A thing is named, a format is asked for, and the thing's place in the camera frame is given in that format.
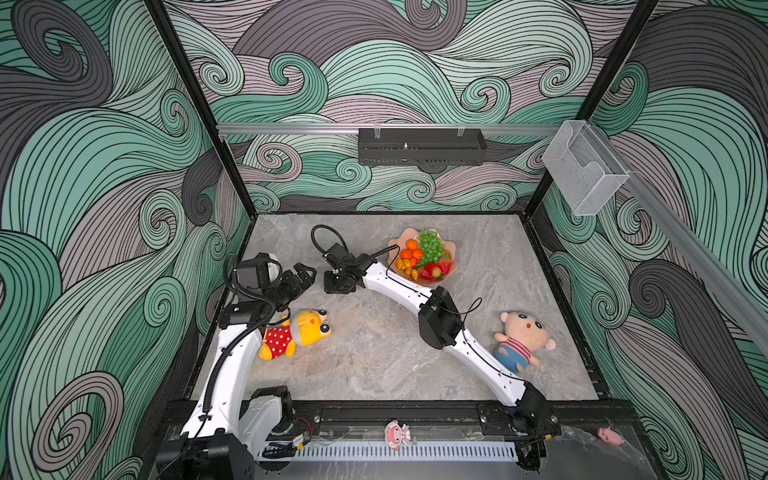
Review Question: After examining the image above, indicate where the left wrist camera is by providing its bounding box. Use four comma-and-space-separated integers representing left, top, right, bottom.
232, 252, 283, 296

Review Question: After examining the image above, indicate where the pink pig figurine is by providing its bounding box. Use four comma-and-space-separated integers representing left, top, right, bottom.
385, 420, 412, 451
596, 428, 625, 446

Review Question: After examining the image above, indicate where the aluminium rail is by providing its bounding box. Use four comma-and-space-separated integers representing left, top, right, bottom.
217, 122, 562, 138

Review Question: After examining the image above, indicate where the pink pig figurine right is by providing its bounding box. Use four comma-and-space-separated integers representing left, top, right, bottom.
596, 428, 625, 446

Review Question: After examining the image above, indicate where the pink boy plush doll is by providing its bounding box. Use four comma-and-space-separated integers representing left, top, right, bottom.
493, 311, 557, 373

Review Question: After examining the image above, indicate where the pink scalloped fruit bowl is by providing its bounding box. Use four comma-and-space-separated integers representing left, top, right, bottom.
387, 228, 458, 286

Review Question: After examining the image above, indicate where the green fake grape bunch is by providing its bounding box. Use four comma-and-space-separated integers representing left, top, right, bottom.
418, 230, 445, 266

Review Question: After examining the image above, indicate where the red fake strawberry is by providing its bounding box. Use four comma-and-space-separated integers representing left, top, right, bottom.
418, 267, 433, 281
437, 260, 452, 276

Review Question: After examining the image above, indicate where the clear acrylic wall box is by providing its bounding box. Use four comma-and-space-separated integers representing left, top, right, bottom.
542, 120, 629, 217

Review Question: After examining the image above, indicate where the black wall tray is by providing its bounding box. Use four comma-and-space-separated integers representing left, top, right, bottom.
357, 129, 488, 168

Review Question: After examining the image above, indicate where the pink pig figurine centre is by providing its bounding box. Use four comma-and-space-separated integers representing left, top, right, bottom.
385, 420, 412, 451

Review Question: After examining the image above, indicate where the white slotted cable duct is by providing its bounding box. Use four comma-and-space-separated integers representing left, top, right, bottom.
278, 441, 518, 463

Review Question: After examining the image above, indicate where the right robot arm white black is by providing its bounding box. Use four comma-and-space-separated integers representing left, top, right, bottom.
310, 224, 561, 440

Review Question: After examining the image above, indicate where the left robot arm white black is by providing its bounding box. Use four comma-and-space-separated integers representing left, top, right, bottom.
153, 253, 317, 479

